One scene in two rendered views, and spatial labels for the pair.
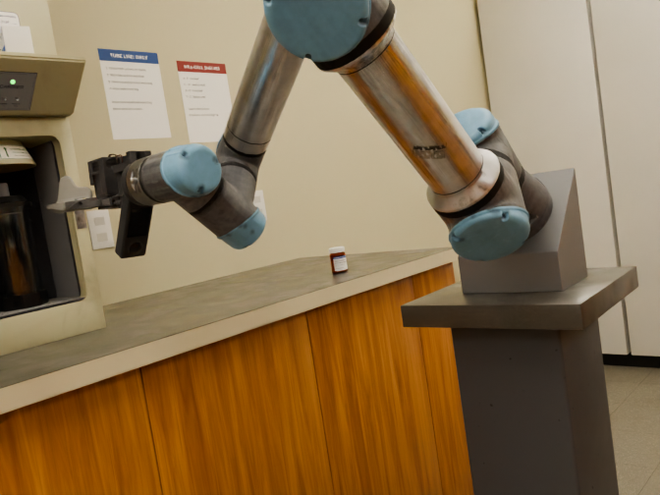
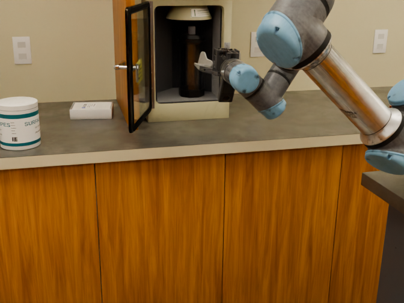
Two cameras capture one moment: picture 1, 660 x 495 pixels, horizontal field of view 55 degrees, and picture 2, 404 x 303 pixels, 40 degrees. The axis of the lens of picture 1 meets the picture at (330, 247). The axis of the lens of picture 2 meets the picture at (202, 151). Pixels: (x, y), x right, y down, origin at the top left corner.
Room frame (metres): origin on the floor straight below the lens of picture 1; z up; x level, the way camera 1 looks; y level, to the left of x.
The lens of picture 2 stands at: (-0.41, -0.57, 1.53)
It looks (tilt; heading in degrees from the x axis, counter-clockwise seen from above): 19 degrees down; 34
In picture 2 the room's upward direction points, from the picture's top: 1 degrees clockwise
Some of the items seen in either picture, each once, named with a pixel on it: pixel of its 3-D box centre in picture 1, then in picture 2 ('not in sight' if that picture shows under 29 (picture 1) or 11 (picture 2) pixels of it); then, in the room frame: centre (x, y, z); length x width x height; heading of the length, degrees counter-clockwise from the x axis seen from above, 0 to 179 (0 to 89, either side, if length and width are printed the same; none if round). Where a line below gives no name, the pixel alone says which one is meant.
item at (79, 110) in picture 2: not in sight; (92, 110); (1.13, 0.98, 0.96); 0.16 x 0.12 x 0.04; 129
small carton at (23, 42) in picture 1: (16, 45); not in sight; (1.30, 0.55, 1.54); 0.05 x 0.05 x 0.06; 33
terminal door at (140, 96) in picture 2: not in sight; (139, 64); (1.04, 0.65, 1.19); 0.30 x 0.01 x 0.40; 26
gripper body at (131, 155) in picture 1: (126, 183); (227, 64); (1.06, 0.31, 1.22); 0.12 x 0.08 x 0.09; 46
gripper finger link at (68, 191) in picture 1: (67, 193); (202, 60); (1.08, 0.42, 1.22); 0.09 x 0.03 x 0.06; 82
